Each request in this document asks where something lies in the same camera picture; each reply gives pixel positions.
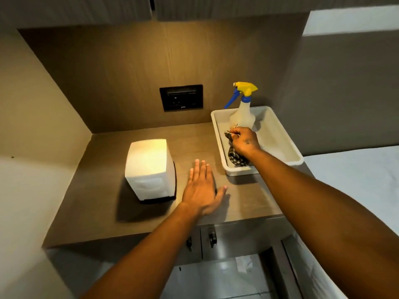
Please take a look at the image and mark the white plastic tray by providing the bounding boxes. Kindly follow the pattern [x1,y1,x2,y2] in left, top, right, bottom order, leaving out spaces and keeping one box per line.
[211,106,304,177]

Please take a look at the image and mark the grey cabinet drawer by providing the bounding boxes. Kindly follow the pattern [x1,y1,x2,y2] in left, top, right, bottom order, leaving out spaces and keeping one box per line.
[200,216,295,261]
[173,229,202,266]

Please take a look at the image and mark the person's right hand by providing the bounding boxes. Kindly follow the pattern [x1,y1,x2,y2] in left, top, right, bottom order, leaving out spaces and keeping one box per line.
[229,127,262,158]

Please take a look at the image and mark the black wall socket panel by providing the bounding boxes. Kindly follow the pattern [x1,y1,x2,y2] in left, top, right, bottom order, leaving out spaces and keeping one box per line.
[160,85,204,112]

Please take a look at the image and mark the checkered cleaning cloth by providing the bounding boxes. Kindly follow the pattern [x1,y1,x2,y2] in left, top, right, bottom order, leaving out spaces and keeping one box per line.
[224,130,252,167]

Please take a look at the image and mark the white paper scrap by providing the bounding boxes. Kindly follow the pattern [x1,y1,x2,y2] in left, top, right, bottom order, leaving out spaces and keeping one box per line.
[235,256,254,274]

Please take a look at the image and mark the person's left hand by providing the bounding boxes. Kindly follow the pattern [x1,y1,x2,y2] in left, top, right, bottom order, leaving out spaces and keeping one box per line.
[182,159,228,217]

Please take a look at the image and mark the spray bottle with yellow trigger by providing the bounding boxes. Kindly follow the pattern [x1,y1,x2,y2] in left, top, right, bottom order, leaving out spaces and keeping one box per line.
[224,82,259,129]

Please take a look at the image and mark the person's right forearm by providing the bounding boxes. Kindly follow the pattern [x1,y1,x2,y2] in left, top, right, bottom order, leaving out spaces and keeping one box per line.
[246,149,399,299]

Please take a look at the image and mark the white bed sheet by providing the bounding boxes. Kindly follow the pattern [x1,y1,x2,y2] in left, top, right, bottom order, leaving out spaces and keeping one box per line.
[285,146,399,299]

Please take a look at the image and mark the person's left forearm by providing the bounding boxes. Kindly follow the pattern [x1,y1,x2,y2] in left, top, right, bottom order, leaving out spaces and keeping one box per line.
[82,202,206,299]

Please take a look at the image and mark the white napkin dispenser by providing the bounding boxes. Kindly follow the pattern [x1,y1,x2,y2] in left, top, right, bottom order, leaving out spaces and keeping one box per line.
[125,139,177,204]

